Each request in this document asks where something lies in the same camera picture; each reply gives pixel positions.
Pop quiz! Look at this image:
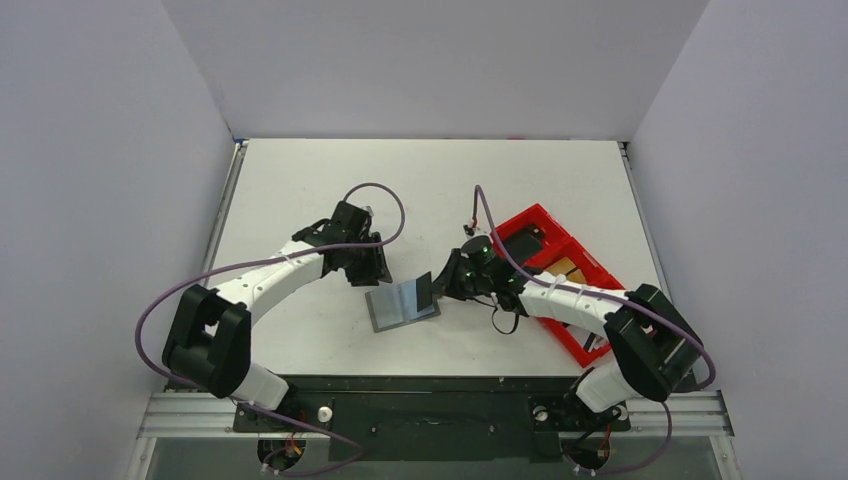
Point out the grey card holder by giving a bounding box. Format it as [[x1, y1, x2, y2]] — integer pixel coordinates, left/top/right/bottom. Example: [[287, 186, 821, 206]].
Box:
[[365, 283, 441, 333]]

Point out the grey striped credit card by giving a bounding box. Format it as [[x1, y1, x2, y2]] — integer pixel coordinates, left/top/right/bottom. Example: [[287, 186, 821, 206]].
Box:
[[399, 272, 436, 319]]

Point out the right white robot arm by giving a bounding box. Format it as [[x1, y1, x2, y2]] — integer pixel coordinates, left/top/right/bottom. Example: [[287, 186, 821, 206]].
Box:
[[431, 236, 704, 427]]

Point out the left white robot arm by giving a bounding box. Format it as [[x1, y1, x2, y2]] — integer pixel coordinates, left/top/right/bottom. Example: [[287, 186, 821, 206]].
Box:
[[162, 201, 391, 430]]

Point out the tan card in tray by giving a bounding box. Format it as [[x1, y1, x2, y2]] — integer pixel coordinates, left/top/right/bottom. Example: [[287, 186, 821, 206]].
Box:
[[546, 257, 587, 284]]

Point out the black wallet in tray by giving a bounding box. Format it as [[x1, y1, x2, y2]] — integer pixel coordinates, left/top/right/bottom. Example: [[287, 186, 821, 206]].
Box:
[[503, 224, 545, 265]]

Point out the red plastic tray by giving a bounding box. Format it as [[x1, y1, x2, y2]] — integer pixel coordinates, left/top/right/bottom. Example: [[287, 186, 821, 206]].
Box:
[[491, 202, 632, 369]]

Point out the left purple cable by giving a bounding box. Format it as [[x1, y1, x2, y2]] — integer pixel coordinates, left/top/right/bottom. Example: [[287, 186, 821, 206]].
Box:
[[135, 182, 407, 392]]

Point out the purple cable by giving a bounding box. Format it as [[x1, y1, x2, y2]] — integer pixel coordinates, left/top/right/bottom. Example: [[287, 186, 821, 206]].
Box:
[[135, 182, 407, 392], [472, 184, 718, 477]]

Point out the black loop cable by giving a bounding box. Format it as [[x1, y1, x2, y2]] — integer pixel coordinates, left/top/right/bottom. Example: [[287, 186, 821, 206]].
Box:
[[490, 304, 522, 337]]

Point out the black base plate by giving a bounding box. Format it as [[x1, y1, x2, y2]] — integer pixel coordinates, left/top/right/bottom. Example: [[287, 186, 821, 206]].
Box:
[[224, 375, 654, 463]]

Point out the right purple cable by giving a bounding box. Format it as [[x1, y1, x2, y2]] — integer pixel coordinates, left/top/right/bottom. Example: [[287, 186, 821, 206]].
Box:
[[472, 184, 718, 477]]

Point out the aluminium frame rail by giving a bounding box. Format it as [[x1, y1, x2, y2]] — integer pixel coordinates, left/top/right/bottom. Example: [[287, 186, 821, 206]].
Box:
[[137, 391, 732, 439]]

